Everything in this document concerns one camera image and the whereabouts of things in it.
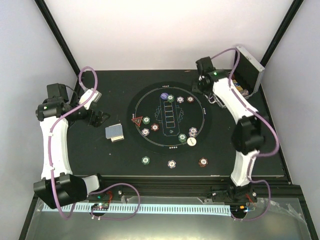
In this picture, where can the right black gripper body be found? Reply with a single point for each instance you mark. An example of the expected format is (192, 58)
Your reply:
(199, 88)

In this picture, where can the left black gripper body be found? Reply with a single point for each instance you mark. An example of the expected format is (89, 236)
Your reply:
(95, 122)

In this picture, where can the brown chips top seat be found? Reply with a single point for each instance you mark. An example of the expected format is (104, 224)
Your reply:
(190, 99)

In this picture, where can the brown chips seat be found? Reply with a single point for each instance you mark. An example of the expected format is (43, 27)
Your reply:
(154, 127)
(190, 99)

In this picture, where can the blue chips top seat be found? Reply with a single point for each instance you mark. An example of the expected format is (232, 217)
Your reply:
(180, 99)

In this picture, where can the blue chips seat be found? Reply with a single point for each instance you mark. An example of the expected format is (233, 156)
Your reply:
(193, 132)
(145, 132)
(180, 99)

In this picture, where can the green chips top seat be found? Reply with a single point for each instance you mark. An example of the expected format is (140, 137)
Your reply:
(170, 98)

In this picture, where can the green chips seat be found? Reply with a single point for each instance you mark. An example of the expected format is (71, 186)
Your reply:
(146, 120)
(170, 98)
(182, 137)

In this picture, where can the purple small blind button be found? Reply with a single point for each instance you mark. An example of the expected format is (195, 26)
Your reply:
(164, 96)

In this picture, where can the white dealer button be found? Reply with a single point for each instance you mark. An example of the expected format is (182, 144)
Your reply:
(191, 141)

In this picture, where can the green chip stack front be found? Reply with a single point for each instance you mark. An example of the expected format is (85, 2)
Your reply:
(145, 160)

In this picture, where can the brown chip stack front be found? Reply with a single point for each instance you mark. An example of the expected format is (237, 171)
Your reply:
(203, 162)

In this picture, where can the blue chip stack front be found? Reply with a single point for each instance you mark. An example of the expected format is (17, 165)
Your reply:
(171, 164)

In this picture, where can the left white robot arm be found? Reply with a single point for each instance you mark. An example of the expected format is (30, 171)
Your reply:
(58, 186)

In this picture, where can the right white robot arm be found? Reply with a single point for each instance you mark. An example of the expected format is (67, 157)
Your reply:
(246, 137)

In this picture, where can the blue playing card box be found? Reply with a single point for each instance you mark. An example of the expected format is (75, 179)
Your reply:
(237, 85)

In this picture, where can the red triangle marker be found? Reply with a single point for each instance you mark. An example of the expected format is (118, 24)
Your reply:
(137, 120)

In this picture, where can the aluminium poker case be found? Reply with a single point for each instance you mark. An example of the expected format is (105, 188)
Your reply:
(246, 70)

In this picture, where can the round black poker mat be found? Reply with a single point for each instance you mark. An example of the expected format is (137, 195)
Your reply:
(173, 118)

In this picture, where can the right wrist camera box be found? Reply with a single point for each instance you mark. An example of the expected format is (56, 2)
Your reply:
(204, 65)

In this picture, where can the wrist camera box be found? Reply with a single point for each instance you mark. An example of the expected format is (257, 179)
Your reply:
(204, 65)
(89, 97)

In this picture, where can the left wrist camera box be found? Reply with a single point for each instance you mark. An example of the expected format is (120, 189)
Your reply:
(89, 97)

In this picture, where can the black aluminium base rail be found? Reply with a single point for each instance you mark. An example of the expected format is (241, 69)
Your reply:
(217, 190)

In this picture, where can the white slotted cable duct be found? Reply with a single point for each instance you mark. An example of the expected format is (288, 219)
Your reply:
(169, 209)

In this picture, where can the right black frame post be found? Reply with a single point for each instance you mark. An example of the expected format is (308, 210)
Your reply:
(284, 25)

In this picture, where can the black frame post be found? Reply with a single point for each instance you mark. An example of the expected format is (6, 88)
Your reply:
(284, 25)
(48, 17)

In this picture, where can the left black frame post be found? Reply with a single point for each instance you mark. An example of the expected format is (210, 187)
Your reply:
(48, 17)

